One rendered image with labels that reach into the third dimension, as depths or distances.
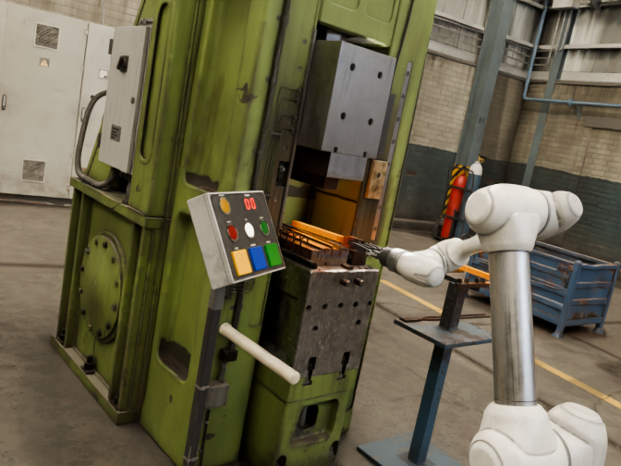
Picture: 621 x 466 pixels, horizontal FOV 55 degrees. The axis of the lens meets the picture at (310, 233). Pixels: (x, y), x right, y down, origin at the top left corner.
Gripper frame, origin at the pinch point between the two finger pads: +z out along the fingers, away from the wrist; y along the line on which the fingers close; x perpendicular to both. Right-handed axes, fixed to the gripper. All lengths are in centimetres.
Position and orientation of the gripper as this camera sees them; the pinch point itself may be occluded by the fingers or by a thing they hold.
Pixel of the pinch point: (355, 243)
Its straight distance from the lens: 234.0
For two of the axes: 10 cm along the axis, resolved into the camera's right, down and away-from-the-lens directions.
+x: 1.9, -9.6, -1.8
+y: 7.6, 0.3, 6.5
